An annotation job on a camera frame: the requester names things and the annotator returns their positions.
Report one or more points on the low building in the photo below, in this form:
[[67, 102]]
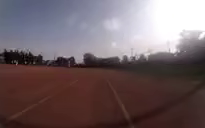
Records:
[[100, 60]]

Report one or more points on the large tree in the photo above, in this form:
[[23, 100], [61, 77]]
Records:
[[191, 43]]

